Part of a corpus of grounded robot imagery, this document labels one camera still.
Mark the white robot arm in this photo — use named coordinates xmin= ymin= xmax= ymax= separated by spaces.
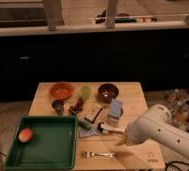
xmin=124 ymin=104 xmax=189 ymax=159

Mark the green plastic tray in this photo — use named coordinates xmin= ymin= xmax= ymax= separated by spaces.
xmin=4 ymin=116 xmax=77 ymax=171

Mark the green plastic cup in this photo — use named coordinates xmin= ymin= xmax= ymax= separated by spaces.
xmin=80 ymin=86 xmax=91 ymax=100

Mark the dark purple bowl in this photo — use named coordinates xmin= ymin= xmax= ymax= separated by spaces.
xmin=98 ymin=83 xmax=119 ymax=103

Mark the white and brown box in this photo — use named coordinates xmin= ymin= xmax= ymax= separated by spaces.
xmin=84 ymin=103 xmax=102 ymax=123

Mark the brown toy figure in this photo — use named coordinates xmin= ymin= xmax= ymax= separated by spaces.
xmin=69 ymin=97 xmax=84 ymax=115

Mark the blue sponge block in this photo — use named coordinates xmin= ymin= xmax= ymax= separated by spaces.
xmin=108 ymin=99 xmax=123 ymax=119

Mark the orange bowl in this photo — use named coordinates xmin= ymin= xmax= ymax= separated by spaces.
xmin=49 ymin=82 xmax=74 ymax=100

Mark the grey blue cloth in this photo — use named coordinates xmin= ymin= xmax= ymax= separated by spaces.
xmin=78 ymin=126 xmax=101 ymax=138

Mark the silver fork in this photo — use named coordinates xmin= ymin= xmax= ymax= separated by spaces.
xmin=81 ymin=151 xmax=116 ymax=158

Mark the wooden railing shelf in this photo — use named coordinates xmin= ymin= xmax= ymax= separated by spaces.
xmin=0 ymin=0 xmax=189 ymax=36

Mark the orange peach fruit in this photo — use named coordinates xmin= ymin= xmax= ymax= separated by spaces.
xmin=18 ymin=128 xmax=33 ymax=143

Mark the black cable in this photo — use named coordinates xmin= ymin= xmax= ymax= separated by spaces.
xmin=164 ymin=160 xmax=189 ymax=171

